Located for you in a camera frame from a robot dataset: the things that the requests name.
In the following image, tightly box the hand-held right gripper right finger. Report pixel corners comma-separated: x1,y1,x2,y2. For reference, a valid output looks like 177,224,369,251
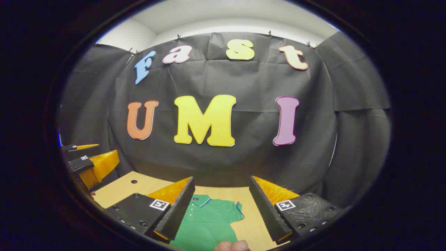
249,176,344,244

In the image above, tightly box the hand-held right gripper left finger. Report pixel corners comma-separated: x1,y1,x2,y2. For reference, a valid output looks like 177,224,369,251
105,176,195,244

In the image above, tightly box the green T-shirt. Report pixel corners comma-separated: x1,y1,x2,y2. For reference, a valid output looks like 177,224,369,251
170,194,245,251

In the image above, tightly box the black backdrop cloth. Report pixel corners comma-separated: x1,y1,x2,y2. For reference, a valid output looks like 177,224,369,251
59,31,391,208

